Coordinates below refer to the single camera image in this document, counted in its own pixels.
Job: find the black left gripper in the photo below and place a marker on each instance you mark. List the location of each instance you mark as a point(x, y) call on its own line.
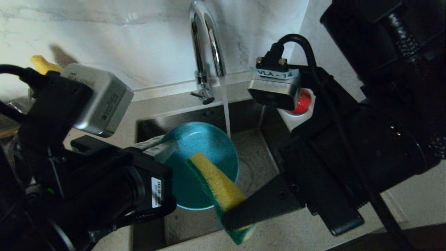
point(122, 188)

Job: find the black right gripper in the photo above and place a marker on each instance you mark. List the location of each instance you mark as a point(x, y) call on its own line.
point(348, 157)

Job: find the teal bowl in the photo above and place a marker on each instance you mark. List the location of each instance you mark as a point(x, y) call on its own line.
point(195, 139)

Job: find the yellow green sponge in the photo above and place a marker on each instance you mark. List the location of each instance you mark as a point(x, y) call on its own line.
point(216, 181)

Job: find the orange dish soap bottle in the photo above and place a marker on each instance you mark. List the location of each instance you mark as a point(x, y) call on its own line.
point(43, 64)

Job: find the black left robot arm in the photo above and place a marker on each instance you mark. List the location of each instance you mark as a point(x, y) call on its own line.
point(21, 209)

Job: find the stainless steel sink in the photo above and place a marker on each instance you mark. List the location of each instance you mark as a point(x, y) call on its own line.
point(258, 160)

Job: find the small white dish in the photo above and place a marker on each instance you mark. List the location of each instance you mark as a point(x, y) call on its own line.
point(292, 120)

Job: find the chrome gooseneck faucet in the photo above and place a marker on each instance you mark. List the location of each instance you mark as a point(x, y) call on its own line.
point(198, 52)

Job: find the red apple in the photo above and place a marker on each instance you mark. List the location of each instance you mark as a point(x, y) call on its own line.
point(303, 103)

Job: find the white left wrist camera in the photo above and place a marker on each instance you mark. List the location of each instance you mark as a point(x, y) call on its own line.
point(104, 101)

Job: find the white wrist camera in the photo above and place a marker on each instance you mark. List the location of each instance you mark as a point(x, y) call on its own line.
point(104, 101)
point(275, 94)

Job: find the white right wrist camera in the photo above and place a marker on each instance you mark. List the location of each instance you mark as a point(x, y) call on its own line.
point(275, 94)

